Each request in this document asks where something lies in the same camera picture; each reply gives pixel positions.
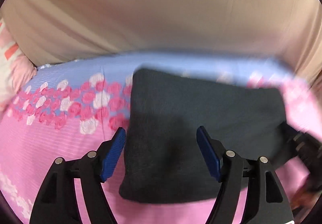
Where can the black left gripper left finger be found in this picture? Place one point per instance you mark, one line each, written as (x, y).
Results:
(56, 199)

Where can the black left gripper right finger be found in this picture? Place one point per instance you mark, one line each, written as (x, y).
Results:
(266, 200)

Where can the dark grey pants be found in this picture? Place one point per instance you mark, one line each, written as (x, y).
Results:
(163, 162)

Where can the pink rose bed sheet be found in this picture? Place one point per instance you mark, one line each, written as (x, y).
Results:
(69, 109)

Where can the pink rabbit cartoon pillow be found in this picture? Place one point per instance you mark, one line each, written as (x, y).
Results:
(16, 69)

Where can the beige curtain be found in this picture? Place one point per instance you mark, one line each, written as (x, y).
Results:
(56, 31)

